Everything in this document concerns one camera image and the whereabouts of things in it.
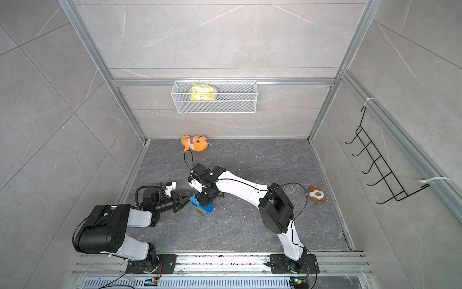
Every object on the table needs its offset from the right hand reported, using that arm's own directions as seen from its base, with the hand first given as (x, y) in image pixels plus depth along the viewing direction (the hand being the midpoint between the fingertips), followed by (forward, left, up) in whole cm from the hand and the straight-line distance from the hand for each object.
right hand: (205, 200), depth 83 cm
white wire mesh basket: (+53, -14, +21) cm, 59 cm away
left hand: (+4, +6, -1) cm, 7 cm away
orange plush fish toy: (+37, +8, 0) cm, 38 cm away
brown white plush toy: (+5, -56, -6) cm, 57 cm away
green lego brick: (-2, +3, -5) cm, 6 cm away
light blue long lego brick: (-3, -1, -2) cm, 4 cm away
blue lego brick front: (0, +5, -1) cm, 5 cm away
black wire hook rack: (-7, -71, +22) cm, 75 cm away
